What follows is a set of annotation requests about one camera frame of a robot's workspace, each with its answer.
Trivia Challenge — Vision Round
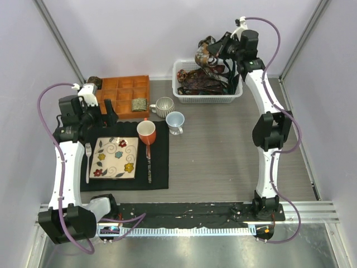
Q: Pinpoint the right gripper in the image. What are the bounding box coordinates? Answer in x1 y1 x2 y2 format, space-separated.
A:
206 32 242 62

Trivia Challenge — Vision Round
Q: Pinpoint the orange grey floral tie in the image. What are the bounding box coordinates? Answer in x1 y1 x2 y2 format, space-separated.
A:
195 36 218 70

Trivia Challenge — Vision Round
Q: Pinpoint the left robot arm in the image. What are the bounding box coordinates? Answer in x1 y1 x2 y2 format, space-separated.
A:
38 95 119 244

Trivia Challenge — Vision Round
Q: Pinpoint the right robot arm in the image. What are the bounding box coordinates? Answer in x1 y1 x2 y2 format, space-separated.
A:
208 30 292 221

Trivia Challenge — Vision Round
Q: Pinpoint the orange wooden divided tray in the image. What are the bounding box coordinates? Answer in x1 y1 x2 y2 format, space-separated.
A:
95 75 150 120

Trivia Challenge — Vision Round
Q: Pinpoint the dark red patterned tie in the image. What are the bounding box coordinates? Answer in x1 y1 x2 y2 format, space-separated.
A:
204 64 228 82

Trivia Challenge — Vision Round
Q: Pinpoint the green floral rolled tie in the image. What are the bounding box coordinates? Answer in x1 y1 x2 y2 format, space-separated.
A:
132 98 148 112

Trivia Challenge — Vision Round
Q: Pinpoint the orange ceramic mug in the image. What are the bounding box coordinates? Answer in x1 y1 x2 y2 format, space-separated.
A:
137 120 156 145

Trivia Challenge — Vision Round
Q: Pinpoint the silver fork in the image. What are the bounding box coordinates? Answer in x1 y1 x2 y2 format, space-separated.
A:
85 142 92 184

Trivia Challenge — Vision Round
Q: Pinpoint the dark rolled tie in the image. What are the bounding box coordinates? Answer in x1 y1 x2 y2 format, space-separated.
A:
86 76 103 90

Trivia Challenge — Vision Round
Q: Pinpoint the white plastic basket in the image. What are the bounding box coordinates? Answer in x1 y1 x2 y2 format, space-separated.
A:
172 58 243 104

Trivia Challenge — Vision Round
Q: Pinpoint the square floral ceramic plate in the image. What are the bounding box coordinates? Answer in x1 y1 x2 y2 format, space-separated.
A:
89 137 139 180

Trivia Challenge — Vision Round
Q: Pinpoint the dark paisley tie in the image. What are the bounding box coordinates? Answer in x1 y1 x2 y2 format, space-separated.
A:
177 69 225 95

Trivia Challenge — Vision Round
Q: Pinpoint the dark green tie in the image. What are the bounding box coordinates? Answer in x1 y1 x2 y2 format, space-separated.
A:
223 60 239 95

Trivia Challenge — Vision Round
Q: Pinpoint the multicolour patterned tie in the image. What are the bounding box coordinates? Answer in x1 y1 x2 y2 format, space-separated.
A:
176 69 188 84

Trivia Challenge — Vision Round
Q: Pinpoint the grey ribbed ceramic mug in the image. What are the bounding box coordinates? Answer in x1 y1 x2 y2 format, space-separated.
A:
149 97 175 118

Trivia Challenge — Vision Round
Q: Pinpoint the frosted blue footed cup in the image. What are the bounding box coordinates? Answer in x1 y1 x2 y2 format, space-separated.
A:
166 111 185 135

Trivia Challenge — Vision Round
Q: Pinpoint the black scalloped placemat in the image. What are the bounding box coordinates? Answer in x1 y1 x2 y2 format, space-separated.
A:
80 121 170 192

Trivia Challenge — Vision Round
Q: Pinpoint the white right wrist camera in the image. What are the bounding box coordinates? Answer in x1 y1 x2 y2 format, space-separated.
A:
230 16 248 40

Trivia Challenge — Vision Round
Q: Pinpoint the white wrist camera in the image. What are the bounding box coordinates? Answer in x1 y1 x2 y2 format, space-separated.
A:
71 83 99 107
230 16 248 40

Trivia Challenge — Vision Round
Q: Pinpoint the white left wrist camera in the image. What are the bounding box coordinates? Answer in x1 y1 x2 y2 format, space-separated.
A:
71 83 99 107

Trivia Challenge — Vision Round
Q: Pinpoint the patterned handle knife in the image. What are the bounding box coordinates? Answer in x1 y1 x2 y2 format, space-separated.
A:
146 145 152 184

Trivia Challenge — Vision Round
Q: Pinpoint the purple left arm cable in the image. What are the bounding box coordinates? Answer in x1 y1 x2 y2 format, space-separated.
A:
37 82 147 255

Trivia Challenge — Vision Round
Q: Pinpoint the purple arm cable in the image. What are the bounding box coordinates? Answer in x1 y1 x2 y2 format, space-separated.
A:
245 16 302 244
37 82 147 255

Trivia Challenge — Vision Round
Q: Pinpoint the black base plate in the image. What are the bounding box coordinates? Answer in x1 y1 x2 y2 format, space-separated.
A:
118 202 286 229

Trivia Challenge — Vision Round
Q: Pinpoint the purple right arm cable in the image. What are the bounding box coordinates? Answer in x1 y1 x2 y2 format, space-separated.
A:
245 16 302 244

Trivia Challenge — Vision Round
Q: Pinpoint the white slotted cable duct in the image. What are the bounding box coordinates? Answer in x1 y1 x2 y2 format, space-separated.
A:
97 225 256 239

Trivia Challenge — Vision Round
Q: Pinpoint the aluminium frame rail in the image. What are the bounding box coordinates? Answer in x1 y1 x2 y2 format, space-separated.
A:
35 200 341 226

